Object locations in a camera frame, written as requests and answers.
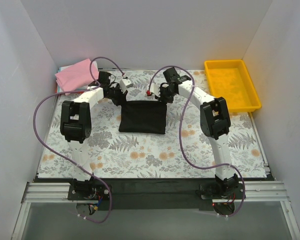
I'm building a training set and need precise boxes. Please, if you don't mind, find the aluminium frame rail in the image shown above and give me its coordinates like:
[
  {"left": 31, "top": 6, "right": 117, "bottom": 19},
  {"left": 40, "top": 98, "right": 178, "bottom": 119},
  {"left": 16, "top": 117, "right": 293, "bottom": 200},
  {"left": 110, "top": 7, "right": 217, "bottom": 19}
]
[{"left": 22, "top": 179, "right": 289, "bottom": 203}]

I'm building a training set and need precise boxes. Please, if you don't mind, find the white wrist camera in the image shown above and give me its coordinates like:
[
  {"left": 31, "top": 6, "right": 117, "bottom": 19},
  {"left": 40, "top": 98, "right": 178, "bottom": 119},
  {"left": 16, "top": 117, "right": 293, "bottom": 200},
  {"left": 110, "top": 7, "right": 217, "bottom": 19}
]
[
  {"left": 146, "top": 83, "right": 161, "bottom": 97},
  {"left": 119, "top": 77, "right": 133, "bottom": 93}
]

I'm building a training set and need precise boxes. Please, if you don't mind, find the floral patterned table mat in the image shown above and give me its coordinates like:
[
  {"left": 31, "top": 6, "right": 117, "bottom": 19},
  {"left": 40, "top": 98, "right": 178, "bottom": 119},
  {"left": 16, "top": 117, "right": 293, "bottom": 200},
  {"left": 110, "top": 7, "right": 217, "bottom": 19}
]
[{"left": 37, "top": 70, "right": 266, "bottom": 179}]

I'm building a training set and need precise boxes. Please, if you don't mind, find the pink folded t-shirt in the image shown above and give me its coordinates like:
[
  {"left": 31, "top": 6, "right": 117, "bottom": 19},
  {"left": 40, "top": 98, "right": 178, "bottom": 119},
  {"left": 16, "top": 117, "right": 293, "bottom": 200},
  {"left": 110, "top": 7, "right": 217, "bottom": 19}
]
[{"left": 55, "top": 58, "right": 94, "bottom": 92}]

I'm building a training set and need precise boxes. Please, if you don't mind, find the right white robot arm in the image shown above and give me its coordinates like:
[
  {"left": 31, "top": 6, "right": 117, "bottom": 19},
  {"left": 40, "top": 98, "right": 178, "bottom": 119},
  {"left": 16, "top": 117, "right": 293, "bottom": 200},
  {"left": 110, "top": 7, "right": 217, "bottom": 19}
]
[{"left": 159, "top": 65, "right": 237, "bottom": 199}]

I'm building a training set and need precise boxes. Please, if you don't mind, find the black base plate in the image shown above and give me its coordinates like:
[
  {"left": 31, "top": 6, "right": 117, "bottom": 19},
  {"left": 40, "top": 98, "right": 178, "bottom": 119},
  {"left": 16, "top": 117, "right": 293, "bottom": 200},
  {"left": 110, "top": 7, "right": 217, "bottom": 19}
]
[{"left": 67, "top": 178, "right": 245, "bottom": 211}]

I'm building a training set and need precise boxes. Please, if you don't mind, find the purple cable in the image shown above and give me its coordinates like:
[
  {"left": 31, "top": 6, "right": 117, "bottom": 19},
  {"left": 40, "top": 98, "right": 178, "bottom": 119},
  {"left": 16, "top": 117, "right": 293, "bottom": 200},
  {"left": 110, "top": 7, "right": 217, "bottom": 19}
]
[
  {"left": 32, "top": 57, "right": 127, "bottom": 224},
  {"left": 146, "top": 65, "right": 247, "bottom": 218}
]

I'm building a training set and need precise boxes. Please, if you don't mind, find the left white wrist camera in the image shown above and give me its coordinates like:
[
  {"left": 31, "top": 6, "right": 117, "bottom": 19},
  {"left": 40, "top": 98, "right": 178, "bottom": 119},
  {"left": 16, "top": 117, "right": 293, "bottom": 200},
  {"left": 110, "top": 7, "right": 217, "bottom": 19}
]
[{"left": 119, "top": 77, "right": 133, "bottom": 93}]

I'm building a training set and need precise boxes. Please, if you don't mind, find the teal folded t-shirt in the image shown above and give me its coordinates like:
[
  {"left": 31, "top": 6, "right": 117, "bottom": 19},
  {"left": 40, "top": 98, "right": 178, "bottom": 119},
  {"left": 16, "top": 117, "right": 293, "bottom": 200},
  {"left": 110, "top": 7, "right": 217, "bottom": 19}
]
[{"left": 55, "top": 67, "right": 62, "bottom": 93}]

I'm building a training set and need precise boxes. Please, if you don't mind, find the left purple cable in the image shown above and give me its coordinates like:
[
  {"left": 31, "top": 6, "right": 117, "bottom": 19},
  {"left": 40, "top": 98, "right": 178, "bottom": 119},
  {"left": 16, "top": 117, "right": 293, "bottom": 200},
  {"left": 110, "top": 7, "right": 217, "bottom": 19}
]
[{"left": 32, "top": 57, "right": 127, "bottom": 224}]

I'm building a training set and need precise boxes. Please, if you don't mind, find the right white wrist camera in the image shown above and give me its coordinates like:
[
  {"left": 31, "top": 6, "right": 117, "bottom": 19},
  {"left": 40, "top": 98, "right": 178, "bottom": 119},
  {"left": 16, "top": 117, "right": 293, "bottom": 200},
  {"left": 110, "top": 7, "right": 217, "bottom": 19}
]
[{"left": 146, "top": 83, "right": 161, "bottom": 97}]

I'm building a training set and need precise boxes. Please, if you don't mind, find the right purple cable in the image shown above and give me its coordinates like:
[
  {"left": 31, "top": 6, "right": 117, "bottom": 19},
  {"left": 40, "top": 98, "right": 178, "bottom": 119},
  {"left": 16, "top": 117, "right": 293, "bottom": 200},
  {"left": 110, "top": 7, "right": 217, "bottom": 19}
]
[{"left": 146, "top": 65, "right": 247, "bottom": 218}]

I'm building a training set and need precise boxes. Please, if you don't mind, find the black t-shirt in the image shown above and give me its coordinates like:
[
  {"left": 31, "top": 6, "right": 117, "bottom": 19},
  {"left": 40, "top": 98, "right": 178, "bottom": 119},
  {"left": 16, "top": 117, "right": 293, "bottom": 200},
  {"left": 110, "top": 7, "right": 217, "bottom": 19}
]
[{"left": 118, "top": 100, "right": 167, "bottom": 135}]

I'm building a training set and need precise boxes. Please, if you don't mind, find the yellow plastic tray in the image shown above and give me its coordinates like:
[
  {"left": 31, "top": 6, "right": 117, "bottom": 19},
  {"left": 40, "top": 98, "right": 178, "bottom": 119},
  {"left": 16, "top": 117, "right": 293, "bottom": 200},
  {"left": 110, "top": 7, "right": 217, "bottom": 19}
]
[{"left": 204, "top": 59, "right": 262, "bottom": 113}]

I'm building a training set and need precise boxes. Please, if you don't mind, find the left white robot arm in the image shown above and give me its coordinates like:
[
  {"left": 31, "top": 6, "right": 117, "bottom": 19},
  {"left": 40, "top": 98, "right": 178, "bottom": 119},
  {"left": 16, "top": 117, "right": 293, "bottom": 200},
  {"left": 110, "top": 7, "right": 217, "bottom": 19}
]
[{"left": 60, "top": 71, "right": 133, "bottom": 181}]

